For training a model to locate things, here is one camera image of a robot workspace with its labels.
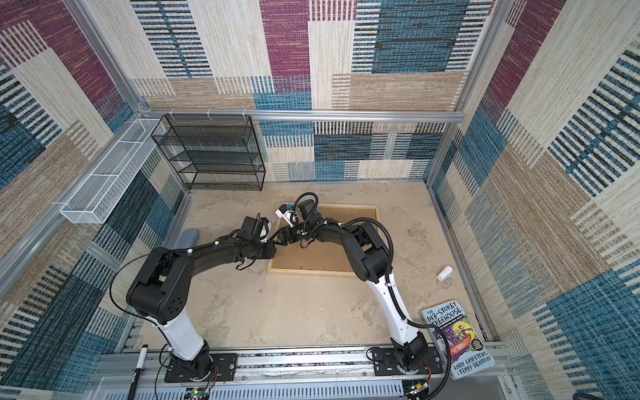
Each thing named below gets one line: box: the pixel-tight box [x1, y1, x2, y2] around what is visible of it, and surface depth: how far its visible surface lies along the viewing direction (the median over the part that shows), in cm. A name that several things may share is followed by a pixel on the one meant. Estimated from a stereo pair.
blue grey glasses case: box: [174, 228, 200, 250], surface depth 103 cm
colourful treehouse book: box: [420, 300, 496, 380], surface depth 77 cm
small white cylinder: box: [436, 265, 453, 283], surface depth 91 cm
